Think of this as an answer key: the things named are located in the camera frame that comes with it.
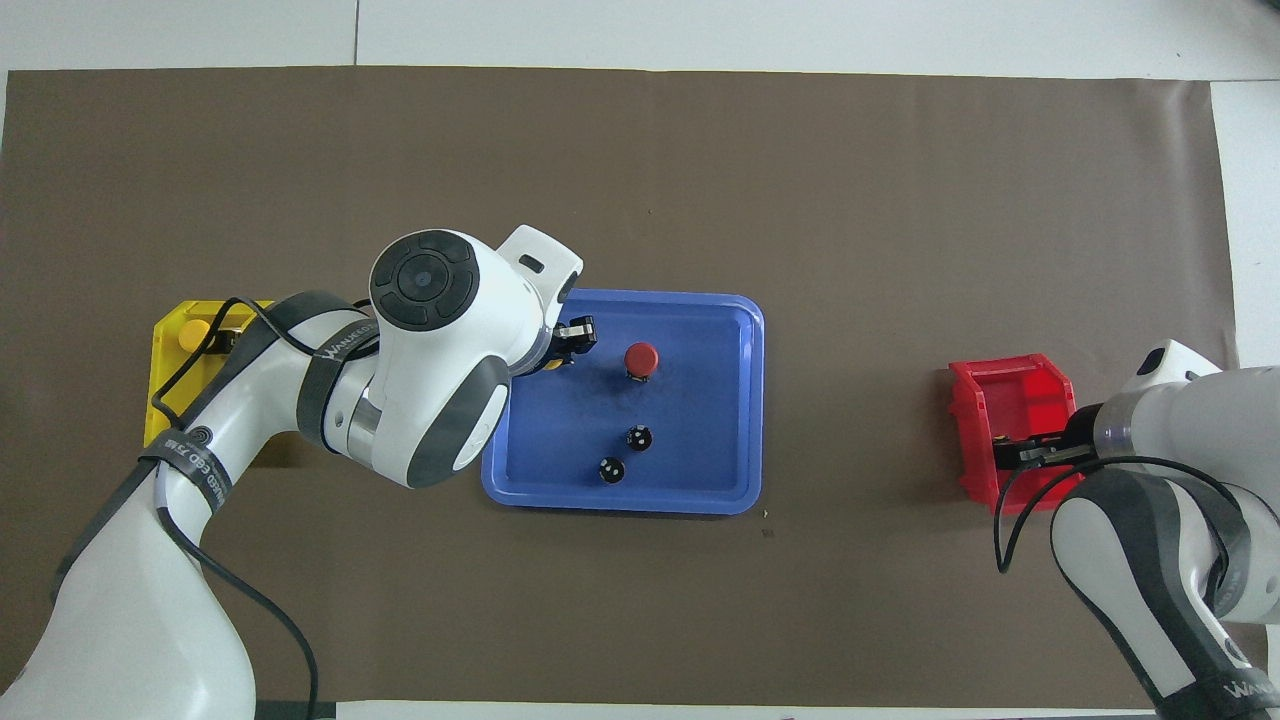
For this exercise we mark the yellow plastic bin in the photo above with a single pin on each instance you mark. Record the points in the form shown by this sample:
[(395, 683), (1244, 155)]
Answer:
[(170, 340)]

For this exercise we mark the red push button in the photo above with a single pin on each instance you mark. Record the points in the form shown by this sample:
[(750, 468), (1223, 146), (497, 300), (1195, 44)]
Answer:
[(641, 357), (1000, 455)]

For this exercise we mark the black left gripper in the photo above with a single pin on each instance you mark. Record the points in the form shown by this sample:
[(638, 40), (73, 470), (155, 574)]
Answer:
[(551, 340)]

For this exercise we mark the red plastic bin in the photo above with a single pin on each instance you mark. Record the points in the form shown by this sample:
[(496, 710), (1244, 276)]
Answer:
[(1030, 395)]

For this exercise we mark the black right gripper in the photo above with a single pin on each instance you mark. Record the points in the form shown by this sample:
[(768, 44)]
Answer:
[(1082, 432)]

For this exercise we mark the yellow push button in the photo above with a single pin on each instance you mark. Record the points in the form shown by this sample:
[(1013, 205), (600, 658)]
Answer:
[(195, 333), (549, 366)]

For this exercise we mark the small black knob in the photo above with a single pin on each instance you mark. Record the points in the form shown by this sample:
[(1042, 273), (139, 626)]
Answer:
[(639, 438), (611, 470)]

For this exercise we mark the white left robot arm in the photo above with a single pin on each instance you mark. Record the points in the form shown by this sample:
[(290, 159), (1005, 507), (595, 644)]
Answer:
[(440, 350)]

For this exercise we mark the brown paper table mat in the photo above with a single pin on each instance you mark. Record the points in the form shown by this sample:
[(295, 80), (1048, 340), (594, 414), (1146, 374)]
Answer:
[(800, 600)]

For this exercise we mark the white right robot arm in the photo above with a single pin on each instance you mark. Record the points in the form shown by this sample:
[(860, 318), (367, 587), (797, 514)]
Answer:
[(1180, 520)]

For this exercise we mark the blue plastic tray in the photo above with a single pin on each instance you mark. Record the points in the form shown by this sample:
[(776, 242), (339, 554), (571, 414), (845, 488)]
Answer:
[(700, 440)]

